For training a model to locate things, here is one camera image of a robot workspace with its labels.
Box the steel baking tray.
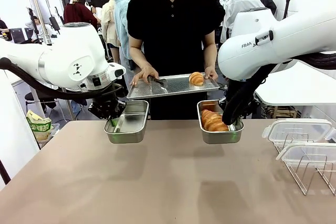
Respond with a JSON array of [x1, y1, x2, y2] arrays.
[[127, 72, 221, 101]]

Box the steel wire rack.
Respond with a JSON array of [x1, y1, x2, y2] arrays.
[[272, 132, 336, 196]]

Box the black chair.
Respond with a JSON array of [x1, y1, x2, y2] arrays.
[[25, 91, 65, 123]]

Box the seated background person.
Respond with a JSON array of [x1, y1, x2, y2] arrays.
[[31, 15, 51, 43]]

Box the mannequin in light blue shirt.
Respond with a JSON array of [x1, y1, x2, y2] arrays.
[[113, 0, 132, 61]]

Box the black right arm cable sleeve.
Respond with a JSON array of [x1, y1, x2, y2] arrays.
[[222, 50, 336, 126]]

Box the person left hand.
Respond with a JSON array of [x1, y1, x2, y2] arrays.
[[204, 66, 218, 80]]

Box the metal pole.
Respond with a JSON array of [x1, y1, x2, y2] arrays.
[[25, 0, 53, 46]]

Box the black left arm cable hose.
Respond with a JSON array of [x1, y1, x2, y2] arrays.
[[0, 57, 124, 102]]

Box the green snack bag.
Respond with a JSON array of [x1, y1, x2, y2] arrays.
[[26, 110, 53, 142]]

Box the mannequin in maroon garment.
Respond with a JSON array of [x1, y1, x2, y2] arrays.
[[64, 0, 99, 29]]

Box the person torso black shirt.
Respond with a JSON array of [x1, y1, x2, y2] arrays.
[[126, 0, 226, 120]]

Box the person left forearm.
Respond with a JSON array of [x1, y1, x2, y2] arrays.
[[203, 42, 218, 69]]

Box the person right hand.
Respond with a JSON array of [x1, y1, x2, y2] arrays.
[[130, 66, 160, 86]]

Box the steel rectangular container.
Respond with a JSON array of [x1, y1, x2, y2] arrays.
[[197, 100, 245, 145], [104, 100, 150, 145]]

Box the clear plastic latch lid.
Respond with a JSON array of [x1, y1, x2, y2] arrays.
[[275, 142, 336, 169], [261, 118, 336, 145]]

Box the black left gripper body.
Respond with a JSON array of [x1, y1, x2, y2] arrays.
[[88, 97, 127, 120]]

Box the mannequin in white coat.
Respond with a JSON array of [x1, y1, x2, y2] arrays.
[[220, 0, 271, 44]]

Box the white side table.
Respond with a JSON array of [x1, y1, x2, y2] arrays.
[[254, 60, 336, 120]]

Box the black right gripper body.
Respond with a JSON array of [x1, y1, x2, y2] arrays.
[[243, 95, 260, 120]]

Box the mannequin in beige shirt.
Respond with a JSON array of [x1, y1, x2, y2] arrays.
[[101, 0, 121, 48]]

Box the steel tongs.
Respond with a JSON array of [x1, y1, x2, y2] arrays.
[[147, 76, 169, 94]]

